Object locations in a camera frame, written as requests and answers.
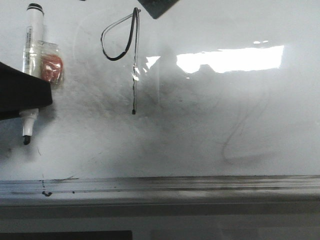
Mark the white whiteboard surface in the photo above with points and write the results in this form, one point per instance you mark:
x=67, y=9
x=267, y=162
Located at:
x=226, y=87

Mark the red eraser taped to marker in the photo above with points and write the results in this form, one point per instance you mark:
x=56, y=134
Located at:
x=51, y=63

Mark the white whiteboard marker pen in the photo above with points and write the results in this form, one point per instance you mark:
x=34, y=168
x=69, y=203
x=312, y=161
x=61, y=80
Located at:
x=32, y=62

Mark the aluminium whiteboard frame rail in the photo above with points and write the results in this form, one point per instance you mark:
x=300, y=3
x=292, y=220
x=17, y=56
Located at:
x=154, y=190

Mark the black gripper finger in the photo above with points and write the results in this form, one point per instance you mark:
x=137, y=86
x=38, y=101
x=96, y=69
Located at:
x=156, y=8
x=20, y=91

